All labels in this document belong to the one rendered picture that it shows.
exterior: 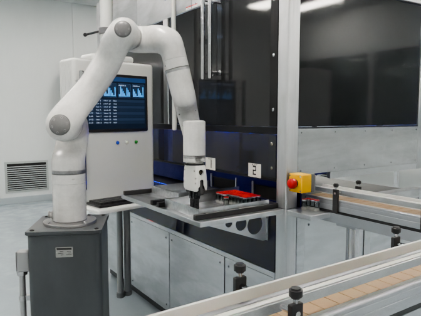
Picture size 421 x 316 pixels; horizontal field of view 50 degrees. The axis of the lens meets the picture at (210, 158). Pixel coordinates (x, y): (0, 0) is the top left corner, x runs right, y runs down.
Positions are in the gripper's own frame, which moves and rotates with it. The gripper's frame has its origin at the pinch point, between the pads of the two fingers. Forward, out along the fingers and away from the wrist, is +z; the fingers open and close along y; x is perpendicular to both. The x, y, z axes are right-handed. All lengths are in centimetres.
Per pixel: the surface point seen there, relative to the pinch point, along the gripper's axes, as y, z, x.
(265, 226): -1.0, 13.2, -34.6
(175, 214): 6.8, 4.8, 4.6
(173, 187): 54, 3, -21
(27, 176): 543, 54, -53
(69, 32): 544, -159, -121
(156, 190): 48.6, 2.3, -9.2
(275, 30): -5, -67, -36
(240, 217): -10.9, 5.1, -13.4
